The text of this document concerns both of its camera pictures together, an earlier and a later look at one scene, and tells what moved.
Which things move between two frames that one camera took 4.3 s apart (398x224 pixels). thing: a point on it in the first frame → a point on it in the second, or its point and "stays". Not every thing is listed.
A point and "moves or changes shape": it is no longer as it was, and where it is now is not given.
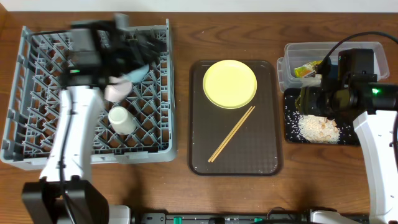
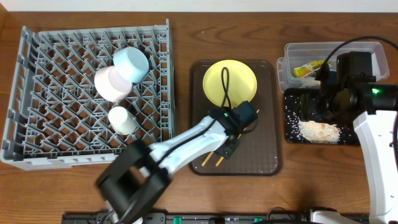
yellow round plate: x=229 y=84 stays
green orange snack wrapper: x=307 y=70 stays
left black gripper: x=137 y=50 → x=229 y=146
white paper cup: x=122 y=120 stays
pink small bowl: x=117 y=89 stays
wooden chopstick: x=212 y=157 moves or changes shape
